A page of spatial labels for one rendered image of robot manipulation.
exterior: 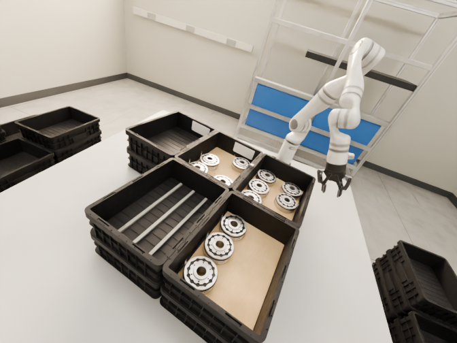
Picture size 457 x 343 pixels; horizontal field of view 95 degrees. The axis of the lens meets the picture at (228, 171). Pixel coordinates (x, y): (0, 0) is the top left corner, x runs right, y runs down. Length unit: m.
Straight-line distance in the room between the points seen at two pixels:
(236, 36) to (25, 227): 3.37
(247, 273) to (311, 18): 3.30
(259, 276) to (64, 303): 0.59
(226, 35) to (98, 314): 3.58
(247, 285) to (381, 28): 3.43
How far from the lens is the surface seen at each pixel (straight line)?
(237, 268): 0.77
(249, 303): 0.74
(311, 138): 2.95
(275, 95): 2.80
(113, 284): 0.87
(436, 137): 4.29
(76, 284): 0.89
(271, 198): 1.05
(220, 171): 1.09
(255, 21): 3.67
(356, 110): 0.88
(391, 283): 1.79
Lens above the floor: 1.48
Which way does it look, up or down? 36 degrees down
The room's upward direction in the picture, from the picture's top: 17 degrees clockwise
